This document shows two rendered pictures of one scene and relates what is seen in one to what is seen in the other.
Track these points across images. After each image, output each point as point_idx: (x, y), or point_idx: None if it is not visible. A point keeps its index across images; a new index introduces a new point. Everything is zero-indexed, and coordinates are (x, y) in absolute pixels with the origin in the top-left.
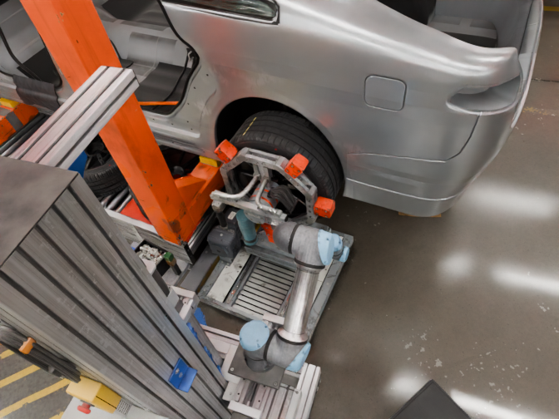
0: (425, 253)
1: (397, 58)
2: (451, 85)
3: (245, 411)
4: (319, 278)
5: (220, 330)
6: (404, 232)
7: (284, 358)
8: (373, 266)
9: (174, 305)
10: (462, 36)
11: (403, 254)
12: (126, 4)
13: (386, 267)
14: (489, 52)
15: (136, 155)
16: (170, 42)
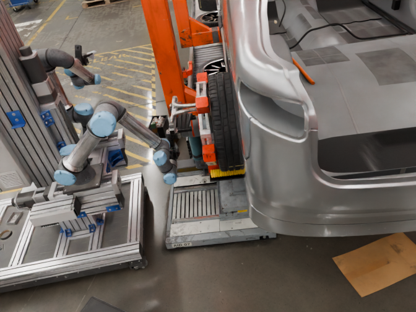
0: (304, 299)
1: (232, 35)
2: (235, 72)
3: (51, 189)
4: (221, 227)
5: (104, 161)
6: (317, 272)
7: (57, 167)
8: (262, 263)
9: (45, 93)
10: None
11: (291, 281)
12: (332, 0)
13: (267, 272)
14: (266, 56)
15: (154, 46)
16: (307, 27)
